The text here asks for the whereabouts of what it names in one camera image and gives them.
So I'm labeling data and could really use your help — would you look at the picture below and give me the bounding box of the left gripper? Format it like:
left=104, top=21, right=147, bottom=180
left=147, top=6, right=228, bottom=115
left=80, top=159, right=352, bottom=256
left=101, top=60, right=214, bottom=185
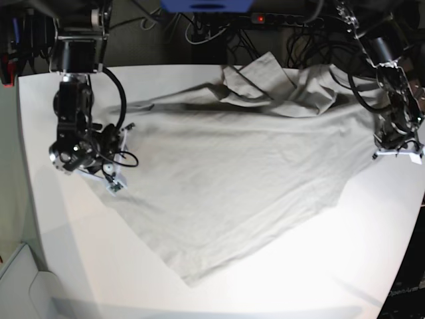
left=372, top=131, right=424, bottom=160

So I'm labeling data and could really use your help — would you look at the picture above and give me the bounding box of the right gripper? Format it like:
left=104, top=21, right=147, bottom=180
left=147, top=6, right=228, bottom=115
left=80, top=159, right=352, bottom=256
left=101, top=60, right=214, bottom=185
left=78, top=123, right=138, bottom=183

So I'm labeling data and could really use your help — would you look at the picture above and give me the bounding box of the beige t-shirt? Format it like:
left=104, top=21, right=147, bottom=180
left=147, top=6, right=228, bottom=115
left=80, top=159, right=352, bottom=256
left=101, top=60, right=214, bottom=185
left=90, top=53, right=376, bottom=285

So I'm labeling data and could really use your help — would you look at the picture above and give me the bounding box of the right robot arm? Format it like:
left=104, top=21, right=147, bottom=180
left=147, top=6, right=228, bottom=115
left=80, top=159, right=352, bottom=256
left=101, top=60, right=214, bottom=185
left=49, top=1, right=137, bottom=192

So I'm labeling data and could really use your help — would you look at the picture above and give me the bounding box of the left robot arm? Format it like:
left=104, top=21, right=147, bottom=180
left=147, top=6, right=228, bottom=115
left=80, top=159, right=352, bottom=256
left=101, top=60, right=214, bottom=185
left=334, top=1, right=424, bottom=164

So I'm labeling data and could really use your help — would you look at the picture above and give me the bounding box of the red black clamp tool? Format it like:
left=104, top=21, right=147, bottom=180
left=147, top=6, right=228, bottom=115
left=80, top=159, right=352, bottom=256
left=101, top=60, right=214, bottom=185
left=0, top=53, right=16, bottom=87

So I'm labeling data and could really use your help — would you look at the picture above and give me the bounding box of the blue overhead box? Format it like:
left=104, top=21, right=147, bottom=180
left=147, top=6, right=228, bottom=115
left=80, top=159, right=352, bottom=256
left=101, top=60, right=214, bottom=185
left=161, top=0, right=253, bottom=13

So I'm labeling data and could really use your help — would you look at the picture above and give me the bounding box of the white plastic bin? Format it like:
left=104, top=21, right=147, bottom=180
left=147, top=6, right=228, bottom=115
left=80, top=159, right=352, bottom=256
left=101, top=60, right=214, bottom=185
left=1, top=245, right=68, bottom=318

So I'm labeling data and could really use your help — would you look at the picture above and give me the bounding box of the black power strip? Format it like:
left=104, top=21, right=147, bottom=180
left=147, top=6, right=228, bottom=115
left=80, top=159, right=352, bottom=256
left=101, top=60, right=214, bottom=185
left=250, top=13, right=325, bottom=28

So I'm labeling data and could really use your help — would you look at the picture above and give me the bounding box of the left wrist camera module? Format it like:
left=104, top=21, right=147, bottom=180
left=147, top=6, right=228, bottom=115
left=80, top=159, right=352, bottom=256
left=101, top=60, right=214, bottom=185
left=409, top=152, right=424, bottom=165

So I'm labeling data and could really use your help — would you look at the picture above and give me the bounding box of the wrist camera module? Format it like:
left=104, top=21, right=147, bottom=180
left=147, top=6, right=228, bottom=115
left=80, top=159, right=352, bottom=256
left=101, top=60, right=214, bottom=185
left=106, top=176, right=128, bottom=196
left=409, top=152, right=424, bottom=165

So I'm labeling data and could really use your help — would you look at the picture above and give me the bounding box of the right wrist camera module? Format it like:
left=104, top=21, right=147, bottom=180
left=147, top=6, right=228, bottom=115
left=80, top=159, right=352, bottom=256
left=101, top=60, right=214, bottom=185
left=106, top=176, right=128, bottom=196

